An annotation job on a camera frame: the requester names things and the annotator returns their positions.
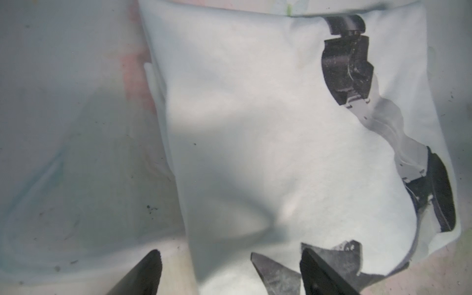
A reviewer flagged white t shirt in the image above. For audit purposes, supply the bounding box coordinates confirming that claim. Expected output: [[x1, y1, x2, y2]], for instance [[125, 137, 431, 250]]
[[139, 1, 461, 295]]

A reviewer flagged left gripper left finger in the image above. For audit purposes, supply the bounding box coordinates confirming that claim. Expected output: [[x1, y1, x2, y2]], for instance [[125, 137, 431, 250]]
[[106, 249, 162, 295]]

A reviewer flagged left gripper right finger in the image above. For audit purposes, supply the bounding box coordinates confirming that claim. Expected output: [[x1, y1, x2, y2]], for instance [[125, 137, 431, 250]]
[[299, 248, 360, 295]]

